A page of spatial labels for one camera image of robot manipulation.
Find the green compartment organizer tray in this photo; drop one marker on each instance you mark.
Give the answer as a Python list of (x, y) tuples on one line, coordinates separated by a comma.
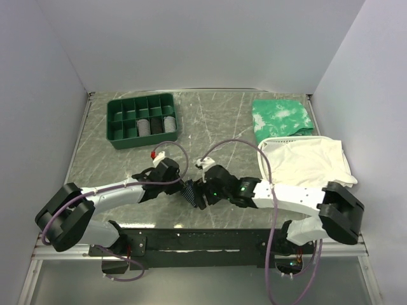
[(122, 114)]

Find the white cloth in basket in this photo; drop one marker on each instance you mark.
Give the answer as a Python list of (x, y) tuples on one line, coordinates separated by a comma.
[(307, 161)]

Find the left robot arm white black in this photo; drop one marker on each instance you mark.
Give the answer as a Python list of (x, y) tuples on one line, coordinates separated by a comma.
[(68, 218)]

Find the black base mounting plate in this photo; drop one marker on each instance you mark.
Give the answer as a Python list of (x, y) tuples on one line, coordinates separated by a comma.
[(181, 248)]

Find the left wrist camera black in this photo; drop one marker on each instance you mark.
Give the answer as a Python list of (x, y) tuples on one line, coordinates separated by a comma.
[(166, 170)]

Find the navy striped underwear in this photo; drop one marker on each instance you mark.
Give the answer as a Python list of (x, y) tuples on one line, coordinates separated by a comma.
[(191, 193)]

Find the green white tie-dye cloth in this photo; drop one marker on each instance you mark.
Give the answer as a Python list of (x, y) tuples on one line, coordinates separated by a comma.
[(280, 118)]

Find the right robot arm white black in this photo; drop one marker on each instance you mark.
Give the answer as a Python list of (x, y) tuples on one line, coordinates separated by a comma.
[(330, 211)]

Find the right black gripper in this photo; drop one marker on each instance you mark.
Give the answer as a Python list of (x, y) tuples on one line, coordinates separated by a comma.
[(200, 187)]

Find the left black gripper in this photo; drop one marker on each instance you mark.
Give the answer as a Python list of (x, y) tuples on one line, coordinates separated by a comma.
[(177, 187)]

